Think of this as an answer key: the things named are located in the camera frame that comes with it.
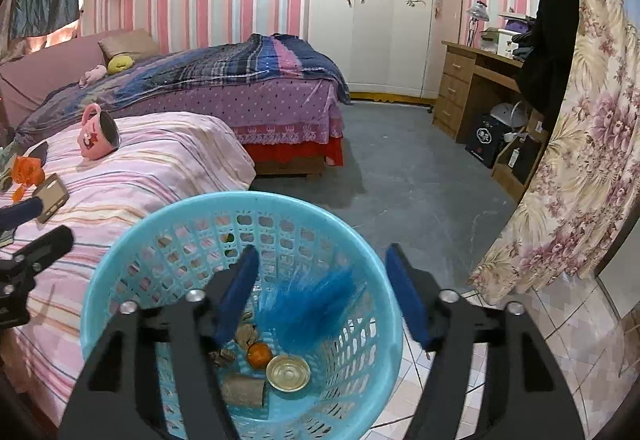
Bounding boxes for light blue plastic basket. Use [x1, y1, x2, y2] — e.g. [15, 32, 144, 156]
[80, 191, 405, 440]

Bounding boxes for black coat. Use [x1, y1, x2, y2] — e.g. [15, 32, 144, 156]
[515, 0, 581, 133]

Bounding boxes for wooden desk with drawers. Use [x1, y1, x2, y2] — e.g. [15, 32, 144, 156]
[432, 40, 551, 201]

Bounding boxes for black box with white print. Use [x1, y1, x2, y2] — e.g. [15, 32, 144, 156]
[465, 112, 506, 168]

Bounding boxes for desk lamp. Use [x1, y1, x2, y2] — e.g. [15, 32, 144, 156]
[465, 0, 488, 48]

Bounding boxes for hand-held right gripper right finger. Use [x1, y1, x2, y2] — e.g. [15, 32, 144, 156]
[385, 243, 586, 440]

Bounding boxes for pink mug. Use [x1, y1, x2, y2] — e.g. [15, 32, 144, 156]
[77, 103, 121, 159]

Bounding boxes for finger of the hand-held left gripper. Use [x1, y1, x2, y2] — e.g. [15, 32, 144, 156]
[9, 226, 75, 273]
[0, 196, 45, 231]

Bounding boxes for brown stockings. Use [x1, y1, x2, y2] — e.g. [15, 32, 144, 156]
[210, 322, 261, 366]

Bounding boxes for black phone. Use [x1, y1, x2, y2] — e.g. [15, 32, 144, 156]
[22, 141, 49, 165]

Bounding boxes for tan pillow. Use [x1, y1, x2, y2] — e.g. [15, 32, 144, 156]
[97, 28, 161, 63]

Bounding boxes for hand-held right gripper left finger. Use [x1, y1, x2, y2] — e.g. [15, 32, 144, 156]
[57, 245, 261, 440]

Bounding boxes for orange fruit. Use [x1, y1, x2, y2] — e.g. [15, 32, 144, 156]
[247, 342, 274, 367]

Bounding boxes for yellow plush toy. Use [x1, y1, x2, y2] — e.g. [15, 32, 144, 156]
[107, 54, 135, 75]

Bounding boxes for pink plush toy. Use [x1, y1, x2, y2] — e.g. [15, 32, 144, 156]
[79, 64, 108, 87]

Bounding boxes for white wardrobe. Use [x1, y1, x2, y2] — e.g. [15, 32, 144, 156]
[307, 0, 463, 99]

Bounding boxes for white fan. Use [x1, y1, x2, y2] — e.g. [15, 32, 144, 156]
[490, 100, 528, 131]

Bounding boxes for plaid quilt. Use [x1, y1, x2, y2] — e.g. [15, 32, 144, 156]
[17, 34, 351, 131]

